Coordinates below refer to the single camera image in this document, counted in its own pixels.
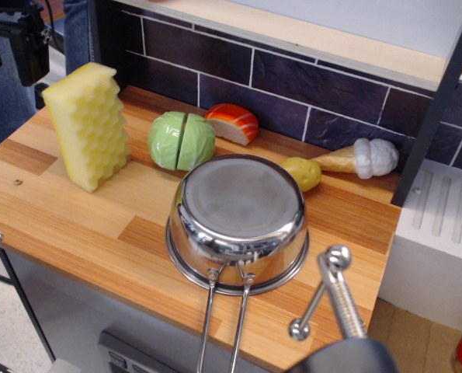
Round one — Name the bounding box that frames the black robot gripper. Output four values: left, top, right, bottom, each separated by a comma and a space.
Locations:
0, 1, 51, 86

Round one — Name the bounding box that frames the yellow sponge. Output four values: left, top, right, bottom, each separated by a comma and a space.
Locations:
43, 62, 130, 192

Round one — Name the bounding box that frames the upside-down steel pot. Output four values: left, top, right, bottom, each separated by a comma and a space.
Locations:
165, 155, 309, 371

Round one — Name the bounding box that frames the person's blue jeans leg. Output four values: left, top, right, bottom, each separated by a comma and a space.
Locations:
0, 1, 92, 144

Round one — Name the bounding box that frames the green toy cabbage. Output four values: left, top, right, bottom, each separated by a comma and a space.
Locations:
148, 111, 216, 171

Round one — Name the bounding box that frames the orange salmon sushi toy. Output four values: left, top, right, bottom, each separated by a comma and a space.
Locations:
204, 103, 259, 145

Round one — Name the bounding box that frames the yellow toy potato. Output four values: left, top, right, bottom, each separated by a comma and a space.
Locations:
280, 157, 321, 192

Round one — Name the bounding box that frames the black control panel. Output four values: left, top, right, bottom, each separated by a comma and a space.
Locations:
98, 331, 175, 373

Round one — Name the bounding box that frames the toy ice cream cone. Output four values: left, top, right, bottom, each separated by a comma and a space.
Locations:
314, 138, 399, 180

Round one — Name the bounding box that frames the wooden upper shelf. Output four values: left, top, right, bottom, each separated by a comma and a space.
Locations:
130, 1, 462, 91

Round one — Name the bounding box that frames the white dish rack sink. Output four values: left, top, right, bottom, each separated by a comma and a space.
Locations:
379, 160, 462, 330

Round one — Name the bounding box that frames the black vertical frame post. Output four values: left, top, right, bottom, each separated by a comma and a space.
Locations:
391, 31, 462, 207

